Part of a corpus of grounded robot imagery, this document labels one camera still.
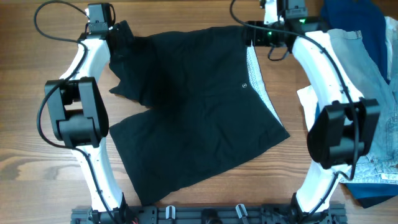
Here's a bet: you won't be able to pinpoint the white rail clip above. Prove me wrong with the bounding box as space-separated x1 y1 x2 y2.
235 203 249 224
165 205 176 220

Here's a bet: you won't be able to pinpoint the black shorts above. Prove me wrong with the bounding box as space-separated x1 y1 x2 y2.
109 21 289 205

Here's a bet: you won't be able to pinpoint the left white rail clip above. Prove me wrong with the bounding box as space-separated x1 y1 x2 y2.
165 205 176 220

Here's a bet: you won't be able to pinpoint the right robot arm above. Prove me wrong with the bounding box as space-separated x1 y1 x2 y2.
244 1 380 223

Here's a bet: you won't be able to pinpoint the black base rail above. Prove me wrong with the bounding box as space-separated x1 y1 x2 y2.
70 204 348 224

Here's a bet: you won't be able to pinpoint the blue garment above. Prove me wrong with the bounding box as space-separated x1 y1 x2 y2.
320 0 389 83

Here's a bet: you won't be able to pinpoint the light blue denim jeans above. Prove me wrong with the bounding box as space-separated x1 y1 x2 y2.
328 29 397 184

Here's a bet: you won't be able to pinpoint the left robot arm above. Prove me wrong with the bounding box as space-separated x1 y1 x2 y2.
37 3 130 223

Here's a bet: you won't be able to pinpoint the right white rail clip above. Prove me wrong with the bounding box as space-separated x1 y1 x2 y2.
235 203 249 224

